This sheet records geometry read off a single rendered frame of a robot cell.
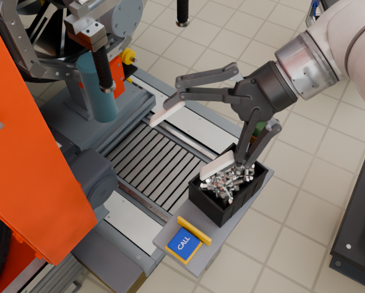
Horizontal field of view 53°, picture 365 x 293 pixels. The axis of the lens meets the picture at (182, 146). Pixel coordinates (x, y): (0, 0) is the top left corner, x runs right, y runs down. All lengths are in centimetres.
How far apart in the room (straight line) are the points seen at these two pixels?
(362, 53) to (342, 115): 162
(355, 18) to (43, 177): 60
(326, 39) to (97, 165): 95
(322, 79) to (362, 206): 97
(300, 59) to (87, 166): 93
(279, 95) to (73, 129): 122
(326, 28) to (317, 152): 139
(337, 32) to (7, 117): 49
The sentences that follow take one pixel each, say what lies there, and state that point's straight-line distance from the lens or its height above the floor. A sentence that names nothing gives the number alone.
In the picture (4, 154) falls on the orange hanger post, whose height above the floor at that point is 100.
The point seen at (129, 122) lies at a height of 14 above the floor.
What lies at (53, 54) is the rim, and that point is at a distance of 135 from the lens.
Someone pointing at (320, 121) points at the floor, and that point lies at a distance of 202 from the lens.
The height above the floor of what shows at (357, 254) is 30.
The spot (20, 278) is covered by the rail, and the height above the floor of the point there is 39.
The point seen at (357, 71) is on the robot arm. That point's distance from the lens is 48.
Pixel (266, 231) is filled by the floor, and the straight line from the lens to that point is 166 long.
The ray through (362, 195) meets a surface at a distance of 150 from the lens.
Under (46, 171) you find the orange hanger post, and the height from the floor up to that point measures 89.
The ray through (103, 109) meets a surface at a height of 56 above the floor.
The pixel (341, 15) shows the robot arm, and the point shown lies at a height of 121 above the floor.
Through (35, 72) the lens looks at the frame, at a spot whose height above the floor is 75.
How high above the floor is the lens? 152
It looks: 57 degrees down
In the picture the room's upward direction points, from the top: straight up
